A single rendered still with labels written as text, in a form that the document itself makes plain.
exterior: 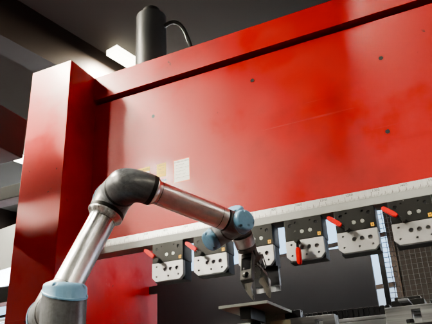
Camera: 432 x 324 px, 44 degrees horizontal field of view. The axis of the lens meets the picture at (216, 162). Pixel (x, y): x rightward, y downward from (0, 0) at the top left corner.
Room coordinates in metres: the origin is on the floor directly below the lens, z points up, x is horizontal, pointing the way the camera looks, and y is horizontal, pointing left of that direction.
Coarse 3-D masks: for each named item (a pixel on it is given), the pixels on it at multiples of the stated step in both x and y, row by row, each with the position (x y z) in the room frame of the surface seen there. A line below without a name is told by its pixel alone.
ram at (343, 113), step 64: (256, 64) 2.05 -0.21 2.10; (320, 64) 1.94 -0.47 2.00; (384, 64) 1.83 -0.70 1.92; (128, 128) 2.34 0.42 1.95; (192, 128) 2.19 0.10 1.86; (256, 128) 2.06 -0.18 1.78; (320, 128) 1.95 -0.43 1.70; (384, 128) 1.85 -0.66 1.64; (192, 192) 2.20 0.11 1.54; (256, 192) 2.07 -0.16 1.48; (320, 192) 1.97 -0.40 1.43
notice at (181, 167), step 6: (174, 162) 2.23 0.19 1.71; (180, 162) 2.22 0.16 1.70; (186, 162) 2.20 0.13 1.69; (174, 168) 2.23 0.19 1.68; (180, 168) 2.22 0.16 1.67; (186, 168) 2.20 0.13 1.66; (174, 174) 2.23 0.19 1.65; (180, 174) 2.22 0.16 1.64; (186, 174) 2.20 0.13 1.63; (174, 180) 2.23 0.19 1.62; (180, 180) 2.22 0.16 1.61; (186, 180) 2.21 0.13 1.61
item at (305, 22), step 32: (352, 0) 1.85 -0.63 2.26; (384, 0) 1.79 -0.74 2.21; (416, 0) 1.75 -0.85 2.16; (256, 32) 2.03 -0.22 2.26; (288, 32) 1.97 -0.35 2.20; (320, 32) 1.92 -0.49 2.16; (160, 64) 2.24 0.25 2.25; (192, 64) 2.16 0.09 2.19; (224, 64) 2.13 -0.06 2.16; (96, 96) 2.39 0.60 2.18
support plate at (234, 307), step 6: (222, 306) 1.88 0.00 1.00; (228, 306) 1.88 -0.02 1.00; (234, 306) 1.87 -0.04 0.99; (240, 306) 1.86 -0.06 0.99; (246, 306) 1.86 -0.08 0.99; (252, 306) 1.86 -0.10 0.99; (258, 306) 1.87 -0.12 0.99; (264, 306) 1.88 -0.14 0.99; (270, 306) 1.88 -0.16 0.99; (276, 306) 1.90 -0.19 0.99; (234, 312) 1.98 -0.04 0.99; (270, 312) 2.03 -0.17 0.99; (276, 312) 2.03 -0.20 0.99; (282, 312) 2.04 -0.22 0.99; (288, 312) 2.05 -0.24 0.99
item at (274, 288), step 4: (264, 268) 2.10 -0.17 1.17; (268, 268) 2.10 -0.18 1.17; (272, 268) 2.09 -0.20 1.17; (276, 268) 2.08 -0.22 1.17; (268, 272) 2.10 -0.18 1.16; (272, 272) 2.09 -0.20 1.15; (276, 272) 2.08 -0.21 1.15; (272, 276) 2.09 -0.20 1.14; (276, 276) 2.08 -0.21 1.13; (256, 280) 2.12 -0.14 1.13; (272, 280) 2.09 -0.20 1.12; (276, 280) 2.08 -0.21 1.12; (280, 280) 2.10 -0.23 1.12; (256, 284) 2.12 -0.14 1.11; (272, 284) 2.09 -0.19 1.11; (276, 284) 2.09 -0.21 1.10; (280, 284) 2.09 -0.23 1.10; (256, 288) 2.12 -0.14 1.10; (260, 288) 2.12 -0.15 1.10; (272, 288) 2.10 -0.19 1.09; (276, 288) 2.10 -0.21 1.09; (280, 288) 2.09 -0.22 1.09; (256, 292) 2.13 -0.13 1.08; (260, 292) 2.12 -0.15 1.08; (264, 292) 2.12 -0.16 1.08
